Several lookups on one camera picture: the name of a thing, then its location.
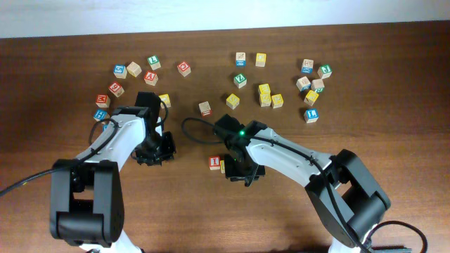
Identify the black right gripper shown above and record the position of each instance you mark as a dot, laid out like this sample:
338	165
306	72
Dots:
234	175

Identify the red letter I block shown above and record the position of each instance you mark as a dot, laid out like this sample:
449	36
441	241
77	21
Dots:
214	163

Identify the yellow block right cluster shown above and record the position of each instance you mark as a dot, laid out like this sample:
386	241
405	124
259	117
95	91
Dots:
311	97

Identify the yellow framed wooden block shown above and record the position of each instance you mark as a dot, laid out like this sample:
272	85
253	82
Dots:
165	100

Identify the wooden block blue edge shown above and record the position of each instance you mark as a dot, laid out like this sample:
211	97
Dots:
303	84

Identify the yellow block top row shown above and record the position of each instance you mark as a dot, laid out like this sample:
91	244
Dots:
260	60

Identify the yellow block upper centre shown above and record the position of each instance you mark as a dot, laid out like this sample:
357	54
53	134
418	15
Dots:
263	89

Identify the yellow letter C block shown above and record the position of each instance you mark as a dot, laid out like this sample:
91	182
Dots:
222	166

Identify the green letter L block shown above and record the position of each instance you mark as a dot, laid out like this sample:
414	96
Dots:
154	62

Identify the yellow block beside centre pair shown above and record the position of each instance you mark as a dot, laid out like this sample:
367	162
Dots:
277	101

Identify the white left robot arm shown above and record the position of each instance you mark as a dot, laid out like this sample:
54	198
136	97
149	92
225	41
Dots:
86	205

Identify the red letter M block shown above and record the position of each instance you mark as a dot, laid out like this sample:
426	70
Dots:
102	101

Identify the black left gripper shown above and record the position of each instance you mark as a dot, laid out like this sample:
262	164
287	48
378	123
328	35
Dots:
166	154

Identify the red number 6 block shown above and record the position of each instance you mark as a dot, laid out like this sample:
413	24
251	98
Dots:
116	89

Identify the yellow block lower centre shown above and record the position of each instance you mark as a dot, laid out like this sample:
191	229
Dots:
265	99

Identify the wooden block green side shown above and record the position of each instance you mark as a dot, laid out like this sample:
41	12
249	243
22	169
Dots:
317	85

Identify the red letter A block left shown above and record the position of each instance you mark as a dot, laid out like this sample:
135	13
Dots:
150	78

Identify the blue letter L block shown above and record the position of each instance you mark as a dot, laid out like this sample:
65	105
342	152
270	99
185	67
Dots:
311	115

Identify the red letter Q block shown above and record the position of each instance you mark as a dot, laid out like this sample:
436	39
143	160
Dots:
184	68

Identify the plain wooden block top left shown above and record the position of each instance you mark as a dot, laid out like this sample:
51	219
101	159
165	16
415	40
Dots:
134	69

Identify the green letter J block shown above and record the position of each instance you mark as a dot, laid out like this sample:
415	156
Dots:
324	71

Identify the blue letter G block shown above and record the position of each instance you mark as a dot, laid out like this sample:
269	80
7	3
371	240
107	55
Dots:
120	71

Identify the wooden H block blue side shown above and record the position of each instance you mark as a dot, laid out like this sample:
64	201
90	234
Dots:
307	66

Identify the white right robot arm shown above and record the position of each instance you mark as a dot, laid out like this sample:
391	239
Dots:
346	197

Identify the yellow block mid centre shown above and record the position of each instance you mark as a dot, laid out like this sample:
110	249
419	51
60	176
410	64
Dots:
232	101

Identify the green letter Z block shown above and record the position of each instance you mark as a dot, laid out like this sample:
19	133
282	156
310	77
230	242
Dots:
240	80

